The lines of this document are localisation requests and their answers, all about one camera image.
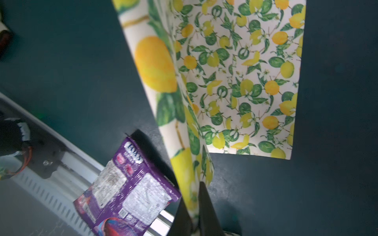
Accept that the green floral skirt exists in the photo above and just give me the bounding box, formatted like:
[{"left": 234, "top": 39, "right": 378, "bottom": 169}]
[{"left": 113, "top": 0, "right": 306, "bottom": 220}]

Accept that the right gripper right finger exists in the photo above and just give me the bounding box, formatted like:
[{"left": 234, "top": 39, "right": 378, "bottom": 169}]
[{"left": 199, "top": 182, "right": 225, "bottom": 236}]

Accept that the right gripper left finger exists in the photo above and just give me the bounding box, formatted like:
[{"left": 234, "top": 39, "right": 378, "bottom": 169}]
[{"left": 167, "top": 199, "right": 193, "bottom": 236}]

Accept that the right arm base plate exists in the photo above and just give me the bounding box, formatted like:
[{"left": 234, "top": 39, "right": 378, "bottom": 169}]
[{"left": 28, "top": 130, "right": 67, "bottom": 179}]

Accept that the purple snack bag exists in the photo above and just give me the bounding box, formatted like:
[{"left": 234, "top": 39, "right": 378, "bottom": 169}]
[{"left": 74, "top": 137, "right": 181, "bottom": 236}]

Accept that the green table mat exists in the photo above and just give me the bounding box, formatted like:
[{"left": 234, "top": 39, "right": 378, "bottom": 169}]
[{"left": 1, "top": 1, "right": 378, "bottom": 236}]

